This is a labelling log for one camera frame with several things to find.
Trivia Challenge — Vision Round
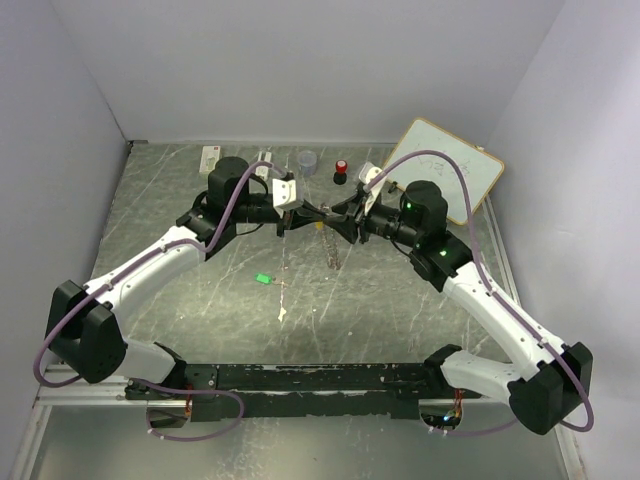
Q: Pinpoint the small whiteboard yellow frame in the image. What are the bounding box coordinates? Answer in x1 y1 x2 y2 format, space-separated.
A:
384 118 505 225

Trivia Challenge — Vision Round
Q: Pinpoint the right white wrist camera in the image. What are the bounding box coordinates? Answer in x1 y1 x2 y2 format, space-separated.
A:
358 162 387 216

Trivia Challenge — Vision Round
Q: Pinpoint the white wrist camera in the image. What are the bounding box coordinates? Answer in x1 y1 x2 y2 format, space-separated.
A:
272 179 304 215
358 162 387 216

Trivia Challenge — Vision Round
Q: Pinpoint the green white staples box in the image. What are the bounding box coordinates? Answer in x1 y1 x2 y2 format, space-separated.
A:
199 146 221 175

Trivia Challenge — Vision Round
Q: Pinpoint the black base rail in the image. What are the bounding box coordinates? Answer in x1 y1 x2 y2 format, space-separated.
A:
125 363 454 422

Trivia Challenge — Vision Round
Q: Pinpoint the white stapler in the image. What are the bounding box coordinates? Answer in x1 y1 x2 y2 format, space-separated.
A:
255 150 272 182

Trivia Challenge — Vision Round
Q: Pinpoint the purple cable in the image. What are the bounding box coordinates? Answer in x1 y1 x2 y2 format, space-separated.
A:
32 160 292 442
364 149 596 437

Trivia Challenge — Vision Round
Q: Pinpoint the key with green tag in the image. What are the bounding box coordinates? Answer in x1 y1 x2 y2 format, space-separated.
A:
254 273 286 286

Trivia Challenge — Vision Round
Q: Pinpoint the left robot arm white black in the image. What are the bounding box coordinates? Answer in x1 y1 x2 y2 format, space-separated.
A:
44 157 327 399

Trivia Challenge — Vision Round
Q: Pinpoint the metal disc with keyrings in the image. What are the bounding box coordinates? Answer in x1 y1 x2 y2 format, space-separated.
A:
319 225 341 270

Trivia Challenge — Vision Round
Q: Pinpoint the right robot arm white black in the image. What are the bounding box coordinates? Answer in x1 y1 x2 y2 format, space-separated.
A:
328 181 593 435

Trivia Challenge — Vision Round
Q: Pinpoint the clear jar of paperclips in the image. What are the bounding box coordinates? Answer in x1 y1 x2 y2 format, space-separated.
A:
297 150 318 177

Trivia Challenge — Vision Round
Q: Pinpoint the aluminium frame rail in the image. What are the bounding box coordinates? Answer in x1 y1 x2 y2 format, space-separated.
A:
34 362 151 404

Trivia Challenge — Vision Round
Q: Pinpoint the red black stamp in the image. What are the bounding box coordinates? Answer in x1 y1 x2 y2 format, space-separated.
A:
333 160 348 185

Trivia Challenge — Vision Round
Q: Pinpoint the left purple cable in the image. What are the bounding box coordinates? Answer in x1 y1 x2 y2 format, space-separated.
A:
32 160 292 442

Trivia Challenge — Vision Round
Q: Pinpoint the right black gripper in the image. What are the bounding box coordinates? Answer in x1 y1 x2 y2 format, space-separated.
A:
323 193 421 248

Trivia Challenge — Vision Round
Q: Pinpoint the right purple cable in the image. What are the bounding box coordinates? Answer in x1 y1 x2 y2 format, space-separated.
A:
364 149 596 437

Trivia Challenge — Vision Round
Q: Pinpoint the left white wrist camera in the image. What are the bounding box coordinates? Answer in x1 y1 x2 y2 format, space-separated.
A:
272 179 304 215

